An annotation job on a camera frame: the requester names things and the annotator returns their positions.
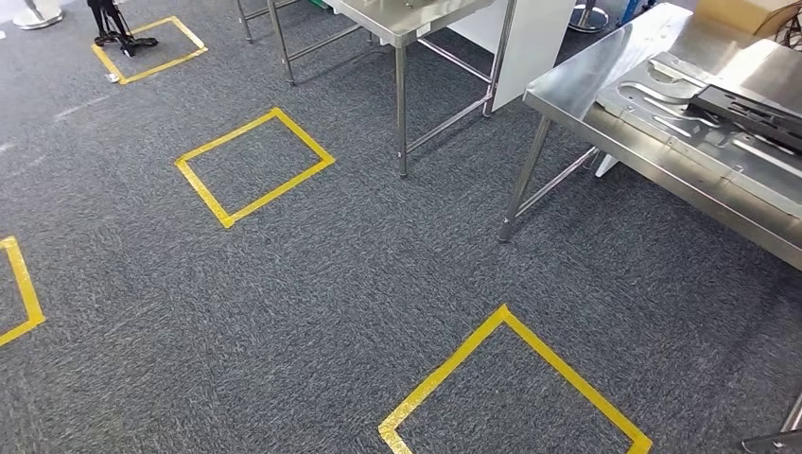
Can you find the black plastic plate part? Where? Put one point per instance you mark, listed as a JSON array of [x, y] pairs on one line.
[[752, 116]]

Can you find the stainless steel workbench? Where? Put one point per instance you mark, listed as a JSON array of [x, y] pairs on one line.
[[564, 88]]

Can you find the yellow floor tape square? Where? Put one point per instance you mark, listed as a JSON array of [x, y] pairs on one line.
[[438, 376]]

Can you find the stainless steel table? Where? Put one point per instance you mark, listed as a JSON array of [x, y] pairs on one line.
[[401, 25], [282, 44]]

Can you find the white cabinet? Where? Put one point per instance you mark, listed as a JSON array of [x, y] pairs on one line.
[[532, 44]]

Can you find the green crate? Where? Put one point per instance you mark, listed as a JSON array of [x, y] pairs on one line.
[[319, 3]]

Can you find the aluminium fixture plate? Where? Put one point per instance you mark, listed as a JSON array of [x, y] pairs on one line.
[[658, 94]]

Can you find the blue metal cart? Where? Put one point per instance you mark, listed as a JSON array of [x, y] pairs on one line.
[[629, 9]]

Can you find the small white floor object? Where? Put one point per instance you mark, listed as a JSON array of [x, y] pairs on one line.
[[113, 78]]

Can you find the black tripod stand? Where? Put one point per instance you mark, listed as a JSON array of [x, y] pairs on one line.
[[109, 28]]

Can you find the brown cardboard box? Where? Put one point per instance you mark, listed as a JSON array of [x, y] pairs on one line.
[[733, 12]]

